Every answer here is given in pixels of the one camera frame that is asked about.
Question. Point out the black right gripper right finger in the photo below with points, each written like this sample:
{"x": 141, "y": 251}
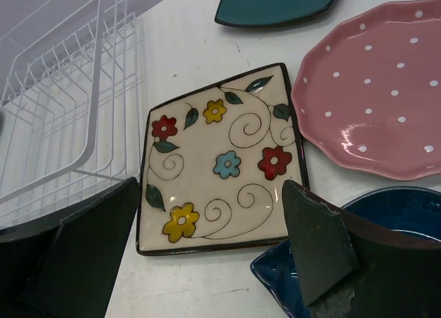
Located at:
{"x": 348, "y": 266}

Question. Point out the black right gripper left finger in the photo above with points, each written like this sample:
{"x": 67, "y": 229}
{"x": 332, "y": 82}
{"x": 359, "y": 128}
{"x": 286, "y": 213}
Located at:
{"x": 65, "y": 264}

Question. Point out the dark blue leaf plate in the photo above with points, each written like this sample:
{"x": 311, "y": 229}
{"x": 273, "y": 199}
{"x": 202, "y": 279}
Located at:
{"x": 408, "y": 209}

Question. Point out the teal leaf-shaped plate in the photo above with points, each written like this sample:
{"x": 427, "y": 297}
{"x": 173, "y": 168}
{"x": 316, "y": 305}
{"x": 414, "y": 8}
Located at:
{"x": 266, "y": 13}

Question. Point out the cream floral square plate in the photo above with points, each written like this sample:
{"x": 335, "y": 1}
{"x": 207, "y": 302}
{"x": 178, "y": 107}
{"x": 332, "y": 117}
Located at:
{"x": 214, "y": 163}

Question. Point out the pink polka dot plate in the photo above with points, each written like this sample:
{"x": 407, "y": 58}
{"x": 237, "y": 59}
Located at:
{"x": 368, "y": 94}

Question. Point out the white wire dish rack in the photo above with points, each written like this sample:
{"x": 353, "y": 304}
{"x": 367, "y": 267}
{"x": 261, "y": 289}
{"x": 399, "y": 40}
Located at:
{"x": 71, "y": 117}

